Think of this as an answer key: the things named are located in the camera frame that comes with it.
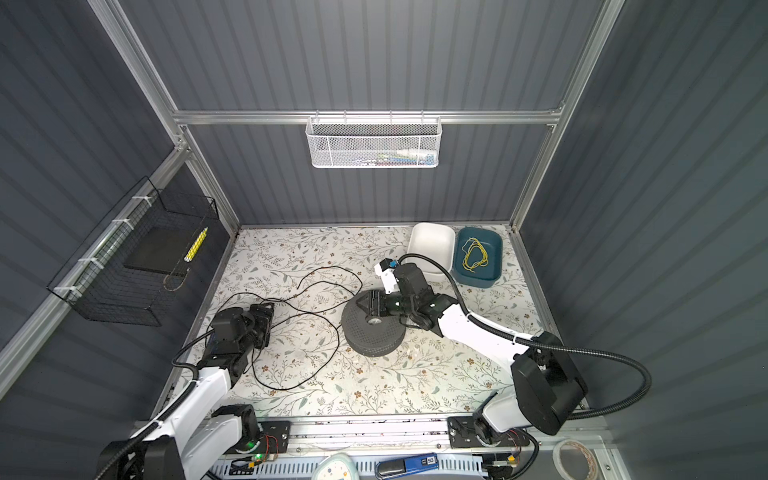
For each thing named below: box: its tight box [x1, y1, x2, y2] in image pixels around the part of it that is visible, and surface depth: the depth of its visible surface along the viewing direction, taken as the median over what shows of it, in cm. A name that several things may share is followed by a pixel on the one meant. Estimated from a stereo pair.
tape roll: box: [552, 438, 599, 480], surface depth 71 cm
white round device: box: [312, 452, 360, 480], surface depth 69 cm
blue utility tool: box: [375, 453, 439, 479], surface depth 69 cm
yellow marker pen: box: [184, 226, 209, 263], surface depth 79 cm
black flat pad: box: [124, 226, 206, 275], surface depth 77 cm
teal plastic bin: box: [452, 227, 503, 288], surface depth 112 cm
